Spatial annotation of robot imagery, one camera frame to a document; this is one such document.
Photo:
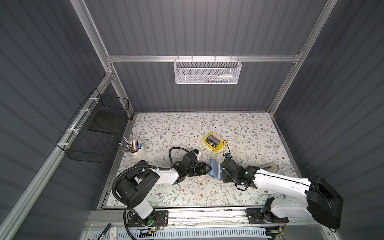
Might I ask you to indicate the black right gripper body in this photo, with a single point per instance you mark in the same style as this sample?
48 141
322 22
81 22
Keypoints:
226 170

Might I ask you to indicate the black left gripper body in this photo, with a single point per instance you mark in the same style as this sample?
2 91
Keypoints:
194 169

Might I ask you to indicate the blue leather card holder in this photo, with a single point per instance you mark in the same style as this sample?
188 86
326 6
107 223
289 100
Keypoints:
216 172

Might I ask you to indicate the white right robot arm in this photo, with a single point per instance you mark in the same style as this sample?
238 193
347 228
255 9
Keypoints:
309 198

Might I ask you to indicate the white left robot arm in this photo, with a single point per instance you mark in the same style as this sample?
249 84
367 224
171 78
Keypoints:
132 186

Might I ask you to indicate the yellow plastic card tray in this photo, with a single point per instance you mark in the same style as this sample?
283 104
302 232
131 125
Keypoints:
220 147

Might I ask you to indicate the white pen cup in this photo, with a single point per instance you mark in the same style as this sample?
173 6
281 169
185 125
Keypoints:
141 153

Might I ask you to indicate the pens in cup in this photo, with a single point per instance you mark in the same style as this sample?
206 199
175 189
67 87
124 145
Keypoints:
132 145

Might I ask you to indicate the white tube in basket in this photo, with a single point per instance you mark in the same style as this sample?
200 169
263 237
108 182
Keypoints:
223 78

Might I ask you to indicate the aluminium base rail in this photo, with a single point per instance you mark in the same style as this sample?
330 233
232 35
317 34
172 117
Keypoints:
196 217

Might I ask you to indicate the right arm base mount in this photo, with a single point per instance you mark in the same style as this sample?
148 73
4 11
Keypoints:
260 216

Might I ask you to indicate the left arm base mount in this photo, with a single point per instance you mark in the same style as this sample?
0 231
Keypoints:
158 218

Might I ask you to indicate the white wire mesh basket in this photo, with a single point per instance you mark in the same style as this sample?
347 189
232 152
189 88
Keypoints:
193 71

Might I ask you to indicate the black wire mesh basket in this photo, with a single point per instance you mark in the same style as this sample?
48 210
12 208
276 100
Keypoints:
98 130

